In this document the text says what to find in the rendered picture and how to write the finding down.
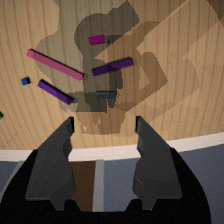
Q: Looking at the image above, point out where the small magenta block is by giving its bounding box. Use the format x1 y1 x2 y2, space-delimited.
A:
88 34 104 45

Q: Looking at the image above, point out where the pink rod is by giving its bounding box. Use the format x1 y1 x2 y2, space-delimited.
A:
26 49 84 81

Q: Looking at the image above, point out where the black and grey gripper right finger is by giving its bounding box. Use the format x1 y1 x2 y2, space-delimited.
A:
133 115 211 224

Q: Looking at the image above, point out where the purple rod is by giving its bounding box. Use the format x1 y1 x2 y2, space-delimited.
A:
37 79 74 106
91 58 134 76

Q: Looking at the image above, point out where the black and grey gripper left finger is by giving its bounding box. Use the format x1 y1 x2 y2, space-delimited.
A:
0 116 76 224

